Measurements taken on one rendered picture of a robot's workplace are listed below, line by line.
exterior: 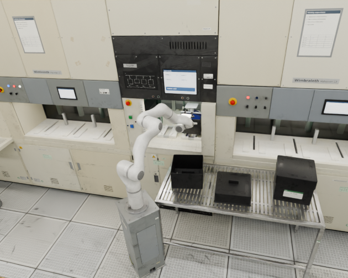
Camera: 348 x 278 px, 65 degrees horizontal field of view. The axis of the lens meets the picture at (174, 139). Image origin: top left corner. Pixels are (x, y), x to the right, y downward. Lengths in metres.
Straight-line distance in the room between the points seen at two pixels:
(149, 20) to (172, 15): 0.19
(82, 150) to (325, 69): 2.46
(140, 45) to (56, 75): 0.94
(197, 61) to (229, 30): 0.34
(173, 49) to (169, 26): 0.18
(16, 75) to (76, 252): 1.88
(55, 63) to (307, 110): 2.24
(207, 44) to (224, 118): 0.65
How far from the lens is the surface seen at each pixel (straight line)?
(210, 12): 2.20
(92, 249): 3.14
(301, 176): 2.29
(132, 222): 2.24
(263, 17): 2.20
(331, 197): 3.00
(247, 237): 3.09
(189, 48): 2.28
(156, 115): 2.12
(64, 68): 2.81
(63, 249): 3.25
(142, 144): 2.04
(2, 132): 3.80
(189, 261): 2.88
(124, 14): 2.38
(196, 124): 2.74
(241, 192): 2.27
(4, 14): 3.03
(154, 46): 2.35
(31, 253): 3.37
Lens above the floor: 2.40
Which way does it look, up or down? 32 degrees down
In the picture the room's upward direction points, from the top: 4 degrees counter-clockwise
